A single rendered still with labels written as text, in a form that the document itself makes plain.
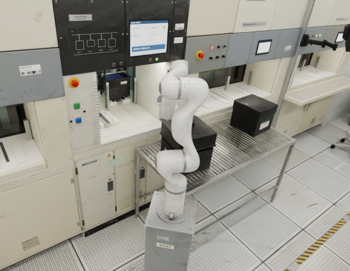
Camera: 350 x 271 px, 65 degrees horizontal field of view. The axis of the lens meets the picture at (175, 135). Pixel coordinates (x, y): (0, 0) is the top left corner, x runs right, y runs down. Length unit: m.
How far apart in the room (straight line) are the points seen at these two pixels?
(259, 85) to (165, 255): 2.24
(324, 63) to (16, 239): 4.22
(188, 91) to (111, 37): 0.71
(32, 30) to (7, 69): 0.23
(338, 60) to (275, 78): 1.50
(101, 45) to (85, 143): 0.66
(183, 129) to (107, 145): 0.87
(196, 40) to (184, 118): 0.97
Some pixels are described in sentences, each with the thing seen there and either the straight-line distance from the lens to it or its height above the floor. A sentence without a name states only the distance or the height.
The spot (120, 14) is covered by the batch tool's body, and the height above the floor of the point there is 1.72.
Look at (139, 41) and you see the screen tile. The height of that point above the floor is 1.56.
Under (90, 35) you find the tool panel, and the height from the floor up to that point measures 1.61.
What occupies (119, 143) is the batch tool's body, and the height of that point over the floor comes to 0.83.
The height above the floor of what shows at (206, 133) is 1.06.
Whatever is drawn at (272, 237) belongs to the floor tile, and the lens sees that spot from 2.76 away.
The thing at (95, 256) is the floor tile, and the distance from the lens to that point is 2.43.
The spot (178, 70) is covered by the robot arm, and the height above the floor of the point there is 1.57.
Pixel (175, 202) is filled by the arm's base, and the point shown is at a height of 0.88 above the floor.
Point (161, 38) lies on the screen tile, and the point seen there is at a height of 1.56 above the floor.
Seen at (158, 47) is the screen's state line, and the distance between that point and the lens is 1.95.
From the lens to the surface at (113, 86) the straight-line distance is 2.48.
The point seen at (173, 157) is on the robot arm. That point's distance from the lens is 1.37.
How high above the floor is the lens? 1.98
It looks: 32 degrees down
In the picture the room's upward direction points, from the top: 6 degrees clockwise
